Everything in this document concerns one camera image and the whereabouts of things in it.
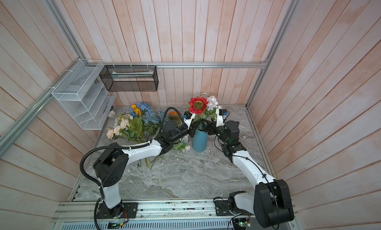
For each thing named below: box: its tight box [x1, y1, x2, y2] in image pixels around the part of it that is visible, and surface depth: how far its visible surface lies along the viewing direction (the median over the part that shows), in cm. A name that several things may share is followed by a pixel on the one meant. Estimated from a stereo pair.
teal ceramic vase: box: [191, 128, 208, 152], surface depth 90 cm
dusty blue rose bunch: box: [144, 111, 169, 125], surface depth 104 cm
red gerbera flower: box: [188, 97, 209, 116], surface depth 67 cm
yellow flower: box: [130, 104, 142, 116], surface depth 106 cm
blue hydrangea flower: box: [136, 102, 153, 114], surface depth 108 cm
